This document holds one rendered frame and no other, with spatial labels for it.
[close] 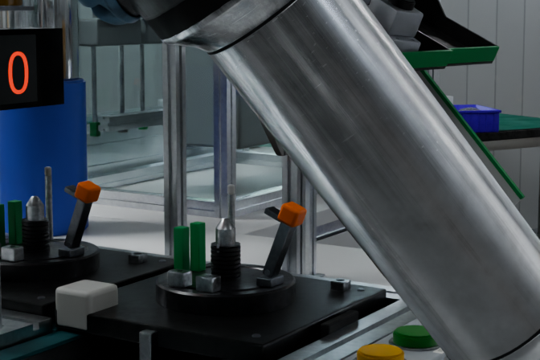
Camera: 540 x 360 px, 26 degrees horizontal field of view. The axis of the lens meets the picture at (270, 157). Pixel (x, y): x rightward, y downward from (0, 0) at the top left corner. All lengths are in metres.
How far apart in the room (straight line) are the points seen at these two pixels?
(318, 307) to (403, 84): 0.54
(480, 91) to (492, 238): 5.79
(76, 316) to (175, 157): 0.35
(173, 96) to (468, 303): 0.81
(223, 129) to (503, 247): 1.56
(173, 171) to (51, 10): 0.68
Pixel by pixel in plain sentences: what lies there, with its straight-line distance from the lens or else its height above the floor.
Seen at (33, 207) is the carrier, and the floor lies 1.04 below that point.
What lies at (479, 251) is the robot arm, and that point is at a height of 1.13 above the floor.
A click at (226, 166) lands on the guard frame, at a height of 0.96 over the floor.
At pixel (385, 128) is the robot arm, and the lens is 0.62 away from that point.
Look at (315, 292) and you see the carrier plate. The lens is 1.20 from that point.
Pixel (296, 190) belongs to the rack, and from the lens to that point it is 1.34.
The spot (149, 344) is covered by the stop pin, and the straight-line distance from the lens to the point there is 1.08.
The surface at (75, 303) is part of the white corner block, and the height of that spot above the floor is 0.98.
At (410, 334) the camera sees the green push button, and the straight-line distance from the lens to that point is 1.05.
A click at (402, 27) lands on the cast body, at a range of 1.32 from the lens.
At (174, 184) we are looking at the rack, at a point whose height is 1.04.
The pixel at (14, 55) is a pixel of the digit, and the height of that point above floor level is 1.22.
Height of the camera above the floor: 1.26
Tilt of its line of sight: 7 degrees down
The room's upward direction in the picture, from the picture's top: straight up
